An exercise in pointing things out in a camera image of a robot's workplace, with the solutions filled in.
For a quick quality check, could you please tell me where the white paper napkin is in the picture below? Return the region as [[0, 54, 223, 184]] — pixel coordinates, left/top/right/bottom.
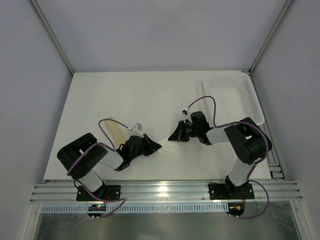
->
[[157, 136, 180, 154]]

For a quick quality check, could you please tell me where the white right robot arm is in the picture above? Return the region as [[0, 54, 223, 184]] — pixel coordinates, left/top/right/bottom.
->
[[168, 111, 273, 199]]

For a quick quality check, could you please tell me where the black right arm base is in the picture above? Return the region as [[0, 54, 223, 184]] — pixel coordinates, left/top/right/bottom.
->
[[207, 176, 255, 200]]

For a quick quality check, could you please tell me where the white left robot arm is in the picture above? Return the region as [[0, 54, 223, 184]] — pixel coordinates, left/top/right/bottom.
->
[[57, 133, 162, 193]]

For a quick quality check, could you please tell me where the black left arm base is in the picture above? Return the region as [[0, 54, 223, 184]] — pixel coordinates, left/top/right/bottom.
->
[[76, 183, 121, 203]]

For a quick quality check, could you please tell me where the beige utensil case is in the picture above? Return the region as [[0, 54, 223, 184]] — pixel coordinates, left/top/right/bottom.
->
[[104, 117, 126, 149]]

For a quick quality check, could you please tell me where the white perforated plastic basket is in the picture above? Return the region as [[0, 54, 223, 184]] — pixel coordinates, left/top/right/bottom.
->
[[194, 71, 265, 126]]

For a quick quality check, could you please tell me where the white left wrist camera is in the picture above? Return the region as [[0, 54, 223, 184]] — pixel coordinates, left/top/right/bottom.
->
[[128, 123, 144, 137]]

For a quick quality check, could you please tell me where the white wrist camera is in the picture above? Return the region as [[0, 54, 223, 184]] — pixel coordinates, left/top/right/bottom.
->
[[128, 123, 144, 137], [182, 107, 191, 122]]

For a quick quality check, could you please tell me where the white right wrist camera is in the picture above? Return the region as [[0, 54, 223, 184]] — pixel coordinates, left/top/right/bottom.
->
[[182, 107, 191, 122]]

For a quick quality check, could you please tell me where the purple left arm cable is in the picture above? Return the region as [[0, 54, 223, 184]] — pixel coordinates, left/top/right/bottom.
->
[[66, 119, 135, 226]]

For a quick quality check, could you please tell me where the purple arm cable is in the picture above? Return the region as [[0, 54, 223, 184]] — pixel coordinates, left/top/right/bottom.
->
[[66, 119, 135, 226], [186, 96, 273, 220]]

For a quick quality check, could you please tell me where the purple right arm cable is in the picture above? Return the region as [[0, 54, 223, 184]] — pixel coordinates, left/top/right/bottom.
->
[[186, 96, 273, 220]]

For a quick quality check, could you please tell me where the slotted white cable duct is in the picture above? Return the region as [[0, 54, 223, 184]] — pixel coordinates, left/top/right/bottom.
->
[[40, 202, 229, 214]]

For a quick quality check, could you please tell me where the aluminium front rail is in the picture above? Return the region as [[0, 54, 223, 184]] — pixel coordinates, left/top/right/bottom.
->
[[29, 179, 303, 203]]

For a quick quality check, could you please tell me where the left aluminium frame post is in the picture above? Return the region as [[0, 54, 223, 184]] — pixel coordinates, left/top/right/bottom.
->
[[28, 0, 75, 76]]

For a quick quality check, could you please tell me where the aluminium frame post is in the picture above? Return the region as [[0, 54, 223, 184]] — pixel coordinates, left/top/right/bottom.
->
[[28, 0, 75, 76], [248, 0, 296, 75]]

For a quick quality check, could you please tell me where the right aluminium frame post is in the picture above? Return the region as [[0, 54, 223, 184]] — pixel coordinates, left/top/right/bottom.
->
[[248, 0, 296, 75]]

